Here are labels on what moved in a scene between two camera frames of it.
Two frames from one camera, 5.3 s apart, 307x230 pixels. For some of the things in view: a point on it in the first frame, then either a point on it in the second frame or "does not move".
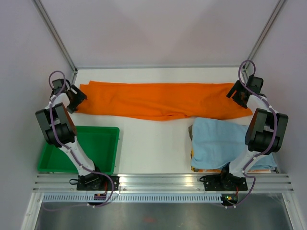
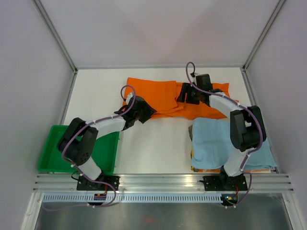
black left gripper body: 77,99 to 145,113
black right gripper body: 240,88 to 193,93
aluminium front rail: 264,182 does not move
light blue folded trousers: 217,142 does not move
